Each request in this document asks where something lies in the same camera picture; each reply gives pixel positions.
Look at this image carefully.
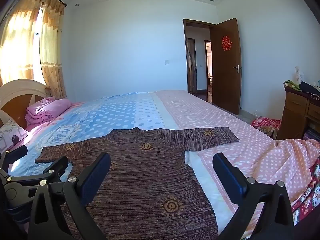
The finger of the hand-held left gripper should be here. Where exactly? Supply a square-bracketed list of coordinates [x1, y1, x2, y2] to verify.
[6, 155, 69, 183]
[0, 145, 28, 171]

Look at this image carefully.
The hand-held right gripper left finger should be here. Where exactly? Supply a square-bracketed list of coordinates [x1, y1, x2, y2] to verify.
[27, 152, 112, 240]

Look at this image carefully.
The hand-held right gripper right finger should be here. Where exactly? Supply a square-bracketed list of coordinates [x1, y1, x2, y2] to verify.
[212, 152, 295, 240]

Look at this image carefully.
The brown knit sweater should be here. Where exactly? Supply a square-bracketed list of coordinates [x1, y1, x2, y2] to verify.
[35, 127, 240, 240]

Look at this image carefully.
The patterned pillow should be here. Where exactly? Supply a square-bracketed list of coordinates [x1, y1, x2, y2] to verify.
[0, 117, 30, 153]

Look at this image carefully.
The pink folded quilt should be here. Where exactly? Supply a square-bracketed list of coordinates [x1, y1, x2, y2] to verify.
[25, 96, 73, 125]

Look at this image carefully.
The cream wooden bed headboard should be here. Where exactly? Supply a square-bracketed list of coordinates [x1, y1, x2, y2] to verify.
[0, 79, 48, 128]

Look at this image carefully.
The red checked cloth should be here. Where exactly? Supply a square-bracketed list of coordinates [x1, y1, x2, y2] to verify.
[251, 117, 282, 130]

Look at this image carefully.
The polka dot bed sheet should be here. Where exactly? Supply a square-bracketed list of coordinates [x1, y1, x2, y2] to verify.
[5, 90, 320, 240]

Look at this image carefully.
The brown wooden door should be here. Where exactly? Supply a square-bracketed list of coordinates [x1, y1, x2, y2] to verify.
[209, 18, 242, 115]

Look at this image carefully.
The purple box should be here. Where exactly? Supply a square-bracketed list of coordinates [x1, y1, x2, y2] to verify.
[302, 127, 320, 141]

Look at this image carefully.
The brown wooden desk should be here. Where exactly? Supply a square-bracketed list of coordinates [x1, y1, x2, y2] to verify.
[275, 85, 320, 140]

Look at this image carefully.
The green cloth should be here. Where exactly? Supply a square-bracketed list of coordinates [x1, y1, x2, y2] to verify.
[283, 80, 302, 92]

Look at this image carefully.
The wooden hallway door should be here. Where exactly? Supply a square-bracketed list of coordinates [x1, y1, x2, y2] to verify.
[187, 39, 197, 93]

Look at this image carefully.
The black cloth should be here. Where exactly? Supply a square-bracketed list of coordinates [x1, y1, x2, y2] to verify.
[299, 81, 320, 93]

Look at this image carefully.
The red paper door decoration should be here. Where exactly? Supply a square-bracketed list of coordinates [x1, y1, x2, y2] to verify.
[220, 35, 232, 51]

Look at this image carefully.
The brown door frame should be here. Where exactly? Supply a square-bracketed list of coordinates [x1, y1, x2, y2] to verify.
[183, 19, 215, 103]

